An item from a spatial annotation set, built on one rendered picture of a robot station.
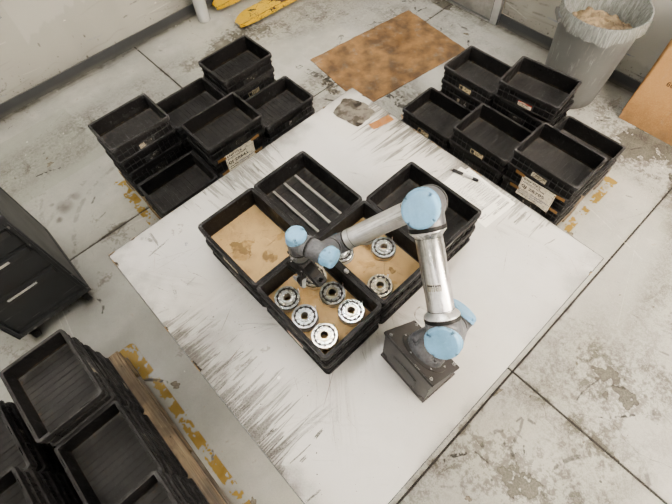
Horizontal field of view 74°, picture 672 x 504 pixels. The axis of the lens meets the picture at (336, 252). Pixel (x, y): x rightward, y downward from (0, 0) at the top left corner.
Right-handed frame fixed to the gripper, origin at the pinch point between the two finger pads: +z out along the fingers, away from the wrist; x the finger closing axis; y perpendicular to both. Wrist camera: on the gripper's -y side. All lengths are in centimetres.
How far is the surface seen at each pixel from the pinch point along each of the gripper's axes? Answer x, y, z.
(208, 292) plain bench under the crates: 27.4, 37.5, 14.8
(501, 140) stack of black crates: -163, -8, 47
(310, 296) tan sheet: 3.7, -3.8, 1.9
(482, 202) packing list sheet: -89, -30, 15
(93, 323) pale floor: 77, 117, 85
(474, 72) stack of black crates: -207, 39, 47
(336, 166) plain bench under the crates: -63, 40, 15
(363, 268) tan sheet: -19.7, -12.4, 1.9
